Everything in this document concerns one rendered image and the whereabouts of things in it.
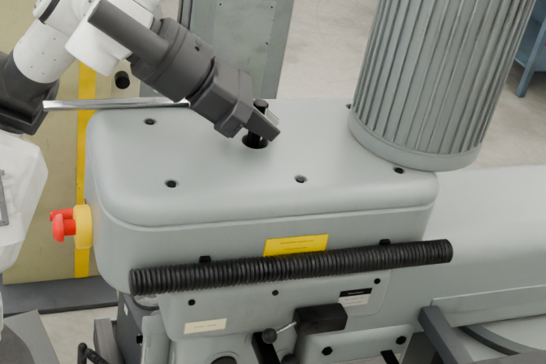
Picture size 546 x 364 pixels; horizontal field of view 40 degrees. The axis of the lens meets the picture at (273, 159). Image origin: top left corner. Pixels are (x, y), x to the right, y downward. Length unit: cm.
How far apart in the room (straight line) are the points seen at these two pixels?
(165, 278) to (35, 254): 248
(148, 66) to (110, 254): 24
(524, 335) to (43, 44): 94
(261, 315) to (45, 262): 240
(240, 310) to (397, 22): 45
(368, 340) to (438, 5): 55
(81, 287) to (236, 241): 253
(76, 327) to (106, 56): 248
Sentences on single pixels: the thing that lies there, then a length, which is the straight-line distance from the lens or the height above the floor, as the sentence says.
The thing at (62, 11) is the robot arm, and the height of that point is 196.
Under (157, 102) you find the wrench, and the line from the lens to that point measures 109.
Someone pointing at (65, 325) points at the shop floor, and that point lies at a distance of 336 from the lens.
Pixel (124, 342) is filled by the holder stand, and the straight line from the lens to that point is 195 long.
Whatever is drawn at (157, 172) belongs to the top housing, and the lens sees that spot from 96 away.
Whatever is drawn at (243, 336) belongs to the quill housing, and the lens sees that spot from 116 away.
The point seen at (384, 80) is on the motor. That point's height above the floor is 200.
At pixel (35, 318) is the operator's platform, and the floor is 40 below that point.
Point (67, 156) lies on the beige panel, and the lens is 310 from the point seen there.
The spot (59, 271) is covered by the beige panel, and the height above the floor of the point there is 8.
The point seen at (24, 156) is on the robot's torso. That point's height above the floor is 164.
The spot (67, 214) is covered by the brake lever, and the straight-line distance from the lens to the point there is 118.
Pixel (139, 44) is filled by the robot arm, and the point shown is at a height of 205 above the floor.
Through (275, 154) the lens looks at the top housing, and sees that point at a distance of 103.
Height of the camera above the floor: 244
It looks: 33 degrees down
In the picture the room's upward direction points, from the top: 11 degrees clockwise
